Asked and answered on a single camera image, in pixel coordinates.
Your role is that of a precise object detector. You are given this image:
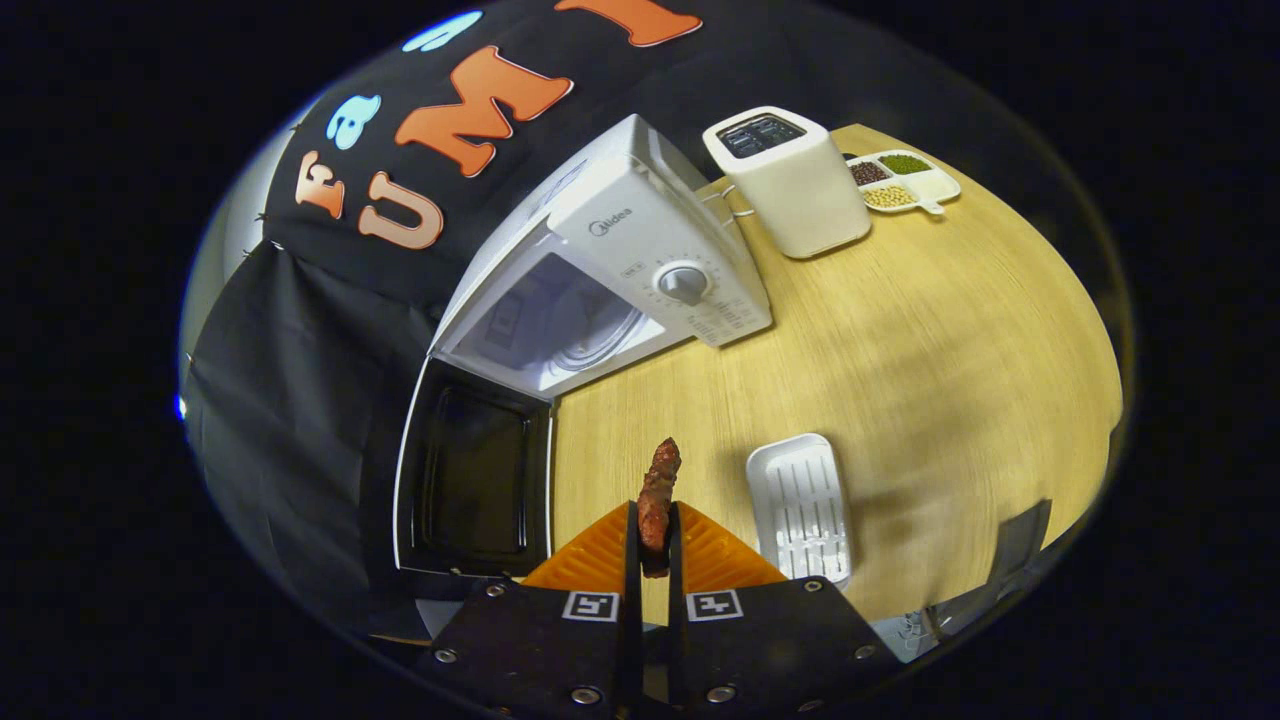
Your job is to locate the white ridged tray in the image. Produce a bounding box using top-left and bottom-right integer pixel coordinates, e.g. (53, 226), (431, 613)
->
(746, 433), (853, 591)

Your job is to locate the dark grey panel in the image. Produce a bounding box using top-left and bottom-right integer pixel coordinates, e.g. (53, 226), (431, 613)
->
(925, 498), (1053, 641)

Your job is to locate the white toaster cable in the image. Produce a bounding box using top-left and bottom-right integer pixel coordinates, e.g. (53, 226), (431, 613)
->
(700, 183), (757, 223)

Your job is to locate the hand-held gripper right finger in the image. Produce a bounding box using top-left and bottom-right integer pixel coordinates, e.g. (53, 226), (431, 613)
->
(668, 500), (901, 716)

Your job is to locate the black backdrop cloth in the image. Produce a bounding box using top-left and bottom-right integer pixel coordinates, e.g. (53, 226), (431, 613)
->
(180, 0), (1001, 641)

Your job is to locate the divided dish of beans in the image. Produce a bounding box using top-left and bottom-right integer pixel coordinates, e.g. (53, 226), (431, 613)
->
(846, 150), (962, 216)

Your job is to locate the brown cooked meat piece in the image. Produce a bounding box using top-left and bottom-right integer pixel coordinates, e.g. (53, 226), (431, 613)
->
(637, 437), (683, 579)

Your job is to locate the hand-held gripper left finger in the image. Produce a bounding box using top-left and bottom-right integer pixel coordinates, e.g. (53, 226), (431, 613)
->
(415, 500), (641, 716)

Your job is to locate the cream white toaster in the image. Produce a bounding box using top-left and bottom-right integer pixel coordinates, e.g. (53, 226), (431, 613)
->
(702, 106), (873, 260)

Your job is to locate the white microwave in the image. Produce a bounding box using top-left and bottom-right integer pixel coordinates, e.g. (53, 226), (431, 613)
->
(393, 113), (774, 581)

